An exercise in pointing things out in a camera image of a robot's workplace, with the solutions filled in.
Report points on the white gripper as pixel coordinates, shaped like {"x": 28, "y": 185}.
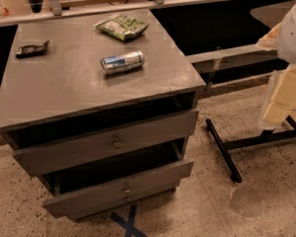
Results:
{"x": 293, "y": 34}

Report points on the silver blue redbull can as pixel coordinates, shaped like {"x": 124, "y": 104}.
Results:
{"x": 123, "y": 62}

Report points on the dark rxbar chocolate wrapper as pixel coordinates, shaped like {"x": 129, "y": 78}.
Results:
{"x": 32, "y": 50}

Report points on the dark table on right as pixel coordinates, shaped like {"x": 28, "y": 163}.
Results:
{"x": 271, "y": 15}

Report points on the upper grey drawer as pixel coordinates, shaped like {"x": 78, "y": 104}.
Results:
{"x": 93, "y": 146}

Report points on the grey drawer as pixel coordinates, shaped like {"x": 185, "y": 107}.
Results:
{"x": 95, "y": 199}
{"x": 93, "y": 146}

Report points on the green chip bag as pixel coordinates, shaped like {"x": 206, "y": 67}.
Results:
{"x": 122, "y": 27}

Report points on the grey drawer cabinet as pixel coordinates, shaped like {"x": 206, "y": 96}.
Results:
{"x": 65, "y": 93}

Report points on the blue tape cross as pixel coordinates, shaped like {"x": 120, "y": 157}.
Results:
{"x": 128, "y": 224}

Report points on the lower grey drawer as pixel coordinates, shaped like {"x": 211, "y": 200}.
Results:
{"x": 95, "y": 199}

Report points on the grey metal rail frame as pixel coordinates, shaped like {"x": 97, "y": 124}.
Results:
{"x": 128, "y": 4}

